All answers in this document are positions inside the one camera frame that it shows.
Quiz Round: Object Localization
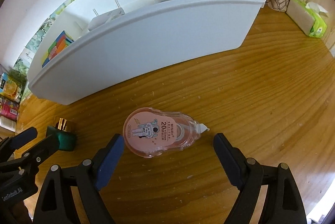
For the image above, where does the dark green perfume bottle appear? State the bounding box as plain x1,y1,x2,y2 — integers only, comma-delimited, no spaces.
46,118,77,151

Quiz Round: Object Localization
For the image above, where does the pink correction tape dispenser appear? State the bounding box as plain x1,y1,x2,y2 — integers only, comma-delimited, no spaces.
123,107,209,158

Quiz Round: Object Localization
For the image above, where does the colourful rubiks cube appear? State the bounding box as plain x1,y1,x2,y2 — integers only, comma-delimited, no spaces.
41,30,74,67

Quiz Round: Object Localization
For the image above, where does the white square charger block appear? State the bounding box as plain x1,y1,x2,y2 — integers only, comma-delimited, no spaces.
88,8,125,31

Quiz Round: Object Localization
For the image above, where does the small white bottle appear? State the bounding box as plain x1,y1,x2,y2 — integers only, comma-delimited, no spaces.
0,116,17,132

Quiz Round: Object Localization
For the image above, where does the pink cylindrical can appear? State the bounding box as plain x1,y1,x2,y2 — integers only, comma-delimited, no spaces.
0,97,19,121

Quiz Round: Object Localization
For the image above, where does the green landscape poster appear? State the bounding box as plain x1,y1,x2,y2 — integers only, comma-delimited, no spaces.
12,0,189,99

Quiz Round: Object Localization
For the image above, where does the white plastic storage bin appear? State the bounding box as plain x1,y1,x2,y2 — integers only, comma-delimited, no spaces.
27,0,266,105

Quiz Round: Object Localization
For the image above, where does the green tissue pack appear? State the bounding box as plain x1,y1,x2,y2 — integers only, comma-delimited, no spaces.
286,0,328,38

